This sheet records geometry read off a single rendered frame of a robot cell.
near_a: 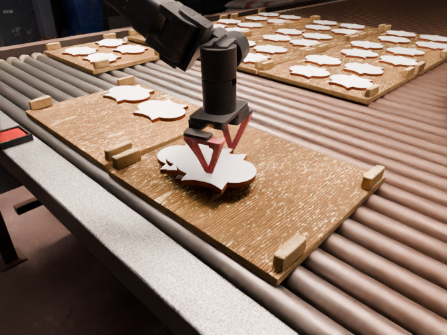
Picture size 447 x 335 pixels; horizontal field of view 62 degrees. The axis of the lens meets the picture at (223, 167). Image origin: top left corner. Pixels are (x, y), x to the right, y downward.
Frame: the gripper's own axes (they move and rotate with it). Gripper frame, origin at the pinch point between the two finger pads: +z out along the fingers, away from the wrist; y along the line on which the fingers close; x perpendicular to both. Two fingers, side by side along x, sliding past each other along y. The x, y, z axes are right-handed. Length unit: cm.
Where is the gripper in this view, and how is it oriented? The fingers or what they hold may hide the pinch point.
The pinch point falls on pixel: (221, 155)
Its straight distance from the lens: 67.8
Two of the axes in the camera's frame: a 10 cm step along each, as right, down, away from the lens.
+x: -9.0, -2.1, 3.8
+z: 0.2, 8.6, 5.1
